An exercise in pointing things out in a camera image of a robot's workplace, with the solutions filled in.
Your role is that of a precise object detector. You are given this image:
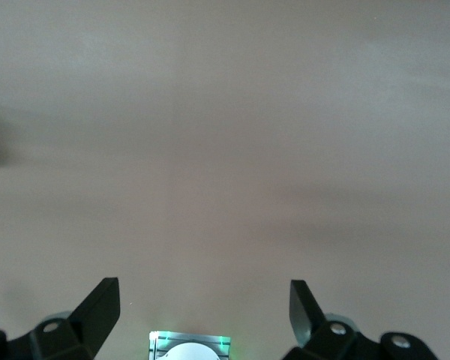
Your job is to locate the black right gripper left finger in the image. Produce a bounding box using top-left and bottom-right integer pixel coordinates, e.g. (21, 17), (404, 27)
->
(0, 277), (121, 360)

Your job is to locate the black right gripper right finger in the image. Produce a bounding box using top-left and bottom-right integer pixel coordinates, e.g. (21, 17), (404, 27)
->
(280, 279), (438, 360)

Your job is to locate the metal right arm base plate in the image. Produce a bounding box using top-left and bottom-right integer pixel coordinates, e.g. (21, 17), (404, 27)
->
(148, 330), (232, 360)

